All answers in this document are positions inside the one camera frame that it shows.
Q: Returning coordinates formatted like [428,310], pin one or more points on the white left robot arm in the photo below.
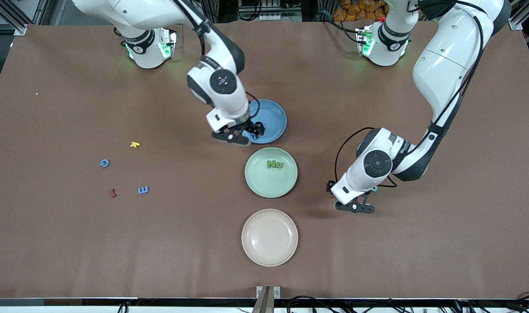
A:
[377,163]

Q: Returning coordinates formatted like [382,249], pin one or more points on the aluminium frame post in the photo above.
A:
[517,21]
[16,24]

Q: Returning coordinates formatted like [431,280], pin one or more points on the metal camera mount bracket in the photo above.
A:
[268,298]

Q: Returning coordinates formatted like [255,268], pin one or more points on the orange fruit pile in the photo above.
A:
[358,11]

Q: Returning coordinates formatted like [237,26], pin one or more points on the green letter N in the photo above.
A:
[271,164]

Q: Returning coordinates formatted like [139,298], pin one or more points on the blue letter C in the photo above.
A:
[102,163]

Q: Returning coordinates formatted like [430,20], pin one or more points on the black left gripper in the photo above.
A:
[328,187]

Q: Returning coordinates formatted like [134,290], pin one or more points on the white power strip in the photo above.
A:
[277,17]

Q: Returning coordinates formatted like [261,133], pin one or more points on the blue letter E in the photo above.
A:
[143,190]

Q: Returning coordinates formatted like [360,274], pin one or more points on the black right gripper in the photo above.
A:
[250,127]

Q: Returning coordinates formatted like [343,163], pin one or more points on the beige plate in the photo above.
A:
[269,237]

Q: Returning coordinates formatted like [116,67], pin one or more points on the metal table edge rail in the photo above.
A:
[73,301]

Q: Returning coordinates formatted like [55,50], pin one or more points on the green plate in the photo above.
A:
[264,187]

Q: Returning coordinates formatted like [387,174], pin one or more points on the yellow letter K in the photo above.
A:
[135,144]

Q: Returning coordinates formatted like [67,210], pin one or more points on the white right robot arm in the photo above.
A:
[221,80]

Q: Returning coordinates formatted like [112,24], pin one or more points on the brown table cover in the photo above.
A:
[116,243]

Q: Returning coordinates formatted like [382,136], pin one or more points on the blue plate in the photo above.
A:
[274,117]

